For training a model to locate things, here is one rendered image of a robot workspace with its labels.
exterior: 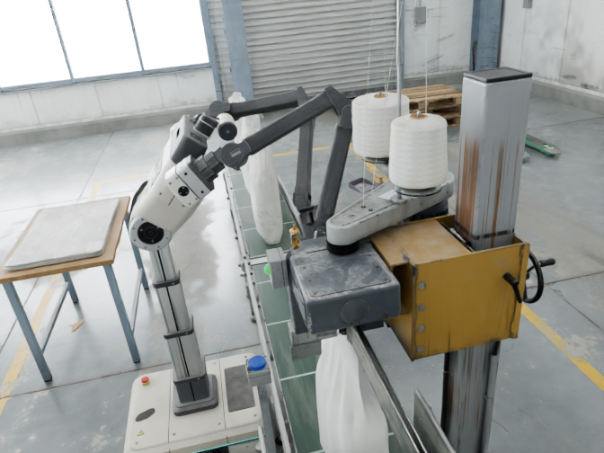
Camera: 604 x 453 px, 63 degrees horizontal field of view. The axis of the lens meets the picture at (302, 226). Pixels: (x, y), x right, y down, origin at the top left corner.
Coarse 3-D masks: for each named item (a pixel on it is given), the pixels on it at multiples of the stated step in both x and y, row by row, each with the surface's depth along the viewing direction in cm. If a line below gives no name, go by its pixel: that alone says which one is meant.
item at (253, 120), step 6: (258, 114) 393; (246, 120) 375; (252, 120) 377; (258, 120) 390; (246, 126) 378; (252, 126) 377; (258, 126) 386; (246, 132) 387; (240, 138) 412; (246, 174) 407; (246, 180) 411; (246, 186) 420
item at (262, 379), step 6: (246, 360) 171; (252, 372) 165; (258, 372) 165; (264, 372) 165; (270, 372) 166; (252, 378) 165; (258, 378) 166; (264, 378) 166; (270, 378) 167; (252, 384) 166; (258, 384) 167; (264, 384) 167
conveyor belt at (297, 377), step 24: (264, 264) 318; (264, 288) 293; (264, 312) 271; (288, 312) 270; (288, 336) 251; (288, 360) 235; (312, 360) 234; (288, 384) 221; (312, 384) 220; (288, 408) 209; (312, 408) 208; (312, 432) 197
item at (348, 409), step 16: (336, 352) 167; (352, 352) 151; (320, 368) 167; (336, 368) 162; (352, 368) 155; (320, 384) 167; (336, 384) 157; (352, 384) 153; (368, 384) 156; (320, 400) 169; (336, 400) 153; (352, 400) 150; (368, 400) 149; (320, 416) 178; (336, 416) 152; (352, 416) 147; (368, 416) 146; (384, 416) 148; (320, 432) 182; (336, 432) 153; (352, 432) 145; (368, 432) 144; (384, 432) 147; (336, 448) 156; (352, 448) 146; (368, 448) 145; (384, 448) 147
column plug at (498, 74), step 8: (472, 72) 121; (480, 72) 121; (488, 72) 120; (496, 72) 119; (504, 72) 118; (512, 72) 117; (520, 72) 116; (528, 72) 115; (480, 80) 115; (488, 80) 113; (496, 80) 113; (504, 80) 114
